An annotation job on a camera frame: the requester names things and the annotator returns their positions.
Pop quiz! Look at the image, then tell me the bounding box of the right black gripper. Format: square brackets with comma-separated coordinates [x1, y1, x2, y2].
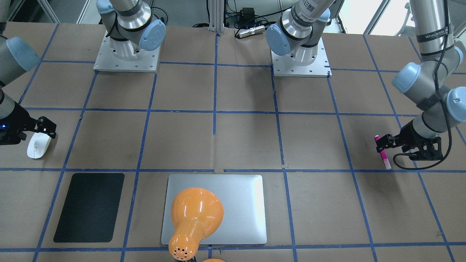
[0, 103, 57, 139]

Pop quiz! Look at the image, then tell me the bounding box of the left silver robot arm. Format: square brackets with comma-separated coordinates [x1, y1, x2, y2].
[266, 0, 465, 153]

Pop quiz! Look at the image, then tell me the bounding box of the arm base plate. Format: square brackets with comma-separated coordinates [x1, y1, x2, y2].
[94, 36, 161, 73]
[270, 38, 332, 78]

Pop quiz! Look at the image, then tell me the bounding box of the grey closed laptop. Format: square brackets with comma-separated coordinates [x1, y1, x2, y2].
[161, 174, 267, 245]

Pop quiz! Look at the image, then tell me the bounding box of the pink marker pen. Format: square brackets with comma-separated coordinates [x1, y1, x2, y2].
[374, 135, 392, 170]

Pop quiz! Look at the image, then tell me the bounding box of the aluminium frame post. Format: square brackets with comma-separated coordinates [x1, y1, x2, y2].
[207, 0, 225, 35]

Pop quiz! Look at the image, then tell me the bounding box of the orange desk lamp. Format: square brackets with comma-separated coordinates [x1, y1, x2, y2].
[168, 187, 224, 262]

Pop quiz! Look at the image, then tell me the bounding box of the black mousepad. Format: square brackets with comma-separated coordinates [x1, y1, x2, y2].
[53, 173, 125, 243]

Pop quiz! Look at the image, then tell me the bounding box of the white computer mouse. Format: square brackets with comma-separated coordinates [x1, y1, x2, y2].
[27, 133, 52, 159]

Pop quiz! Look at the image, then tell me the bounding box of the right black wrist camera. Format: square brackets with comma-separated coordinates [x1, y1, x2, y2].
[0, 124, 27, 146]

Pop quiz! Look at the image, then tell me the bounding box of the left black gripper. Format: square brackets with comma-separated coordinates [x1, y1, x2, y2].
[376, 122, 437, 152]

